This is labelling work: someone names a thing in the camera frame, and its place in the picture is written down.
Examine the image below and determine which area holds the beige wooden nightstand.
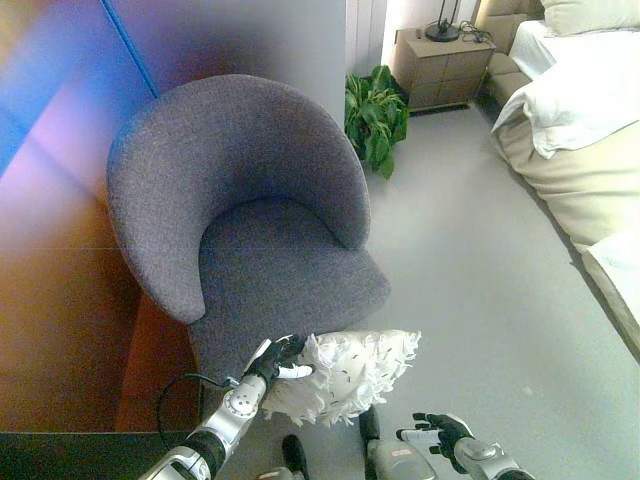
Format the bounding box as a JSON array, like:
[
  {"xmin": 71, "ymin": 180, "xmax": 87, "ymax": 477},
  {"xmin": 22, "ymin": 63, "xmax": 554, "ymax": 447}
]
[{"xmin": 395, "ymin": 25, "xmax": 497, "ymax": 112}]

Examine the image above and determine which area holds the beige upholstered bed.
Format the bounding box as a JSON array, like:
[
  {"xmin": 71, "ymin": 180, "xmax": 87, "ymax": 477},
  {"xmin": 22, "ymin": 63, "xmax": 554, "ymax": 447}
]
[{"xmin": 473, "ymin": 0, "xmax": 640, "ymax": 365}]

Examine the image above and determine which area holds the dark low table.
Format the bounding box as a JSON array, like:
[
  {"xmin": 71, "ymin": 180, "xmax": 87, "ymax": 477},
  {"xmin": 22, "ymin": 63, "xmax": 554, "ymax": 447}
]
[{"xmin": 0, "ymin": 429, "xmax": 197, "ymax": 480}]

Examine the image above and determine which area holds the black table lamp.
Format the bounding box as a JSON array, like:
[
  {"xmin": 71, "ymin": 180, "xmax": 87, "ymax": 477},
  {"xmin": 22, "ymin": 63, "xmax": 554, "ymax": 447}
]
[{"xmin": 424, "ymin": 0, "xmax": 461, "ymax": 43}]

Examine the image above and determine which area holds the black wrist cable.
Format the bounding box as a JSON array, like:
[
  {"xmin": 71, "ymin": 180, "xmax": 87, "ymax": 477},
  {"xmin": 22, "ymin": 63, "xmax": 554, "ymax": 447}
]
[{"xmin": 157, "ymin": 372, "xmax": 237, "ymax": 446}]

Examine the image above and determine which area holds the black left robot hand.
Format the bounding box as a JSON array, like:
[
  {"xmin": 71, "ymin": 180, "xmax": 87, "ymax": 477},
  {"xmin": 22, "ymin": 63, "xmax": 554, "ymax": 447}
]
[{"xmin": 244, "ymin": 334, "xmax": 316, "ymax": 389}]

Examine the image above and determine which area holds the white fringed blanket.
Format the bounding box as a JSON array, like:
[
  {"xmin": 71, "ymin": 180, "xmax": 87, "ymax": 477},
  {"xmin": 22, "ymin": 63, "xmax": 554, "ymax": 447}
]
[{"xmin": 260, "ymin": 328, "xmax": 424, "ymax": 427}]

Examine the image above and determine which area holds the white duvet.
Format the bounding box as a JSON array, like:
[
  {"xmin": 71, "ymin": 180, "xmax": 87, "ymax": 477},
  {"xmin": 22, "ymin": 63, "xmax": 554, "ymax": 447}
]
[{"xmin": 490, "ymin": 20, "xmax": 640, "ymax": 160}]

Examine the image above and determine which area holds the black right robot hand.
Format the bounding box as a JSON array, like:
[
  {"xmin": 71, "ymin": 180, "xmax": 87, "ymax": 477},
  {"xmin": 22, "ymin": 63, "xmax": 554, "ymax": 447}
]
[{"xmin": 395, "ymin": 412, "xmax": 475, "ymax": 474}]

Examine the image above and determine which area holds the grey fabric tub armchair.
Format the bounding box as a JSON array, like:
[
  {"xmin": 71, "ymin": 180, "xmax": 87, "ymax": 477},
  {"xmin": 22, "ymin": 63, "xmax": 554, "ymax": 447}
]
[{"xmin": 105, "ymin": 73, "xmax": 392, "ymax": 385}]

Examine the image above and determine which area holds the green potted plant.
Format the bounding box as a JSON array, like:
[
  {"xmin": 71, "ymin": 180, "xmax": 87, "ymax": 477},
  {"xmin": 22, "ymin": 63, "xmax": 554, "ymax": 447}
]
[{"xmin": 344, "ymin": 64, "xmax": 411, "ymax": 180}]

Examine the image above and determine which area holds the cream bed pillow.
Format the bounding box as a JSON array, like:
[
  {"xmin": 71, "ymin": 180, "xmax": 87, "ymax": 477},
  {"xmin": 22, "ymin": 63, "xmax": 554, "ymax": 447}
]
[{"xmin": 541, "ymin": 0, "xmax": 640, "ymax": 38}]

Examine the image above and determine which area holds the silver right robot leg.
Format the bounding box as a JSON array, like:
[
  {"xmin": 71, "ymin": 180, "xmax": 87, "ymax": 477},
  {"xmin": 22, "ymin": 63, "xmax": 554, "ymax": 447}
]
[{"xmin": 358, "ymin": 405, "xmax": 437, "ymax": 480}]

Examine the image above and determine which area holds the black cable on nightstand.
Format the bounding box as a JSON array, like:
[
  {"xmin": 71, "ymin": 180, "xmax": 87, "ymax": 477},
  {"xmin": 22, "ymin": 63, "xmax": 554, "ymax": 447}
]
[{"xmin": 458, "ymin": 19, "xmax": 492, "ymax": 44}]

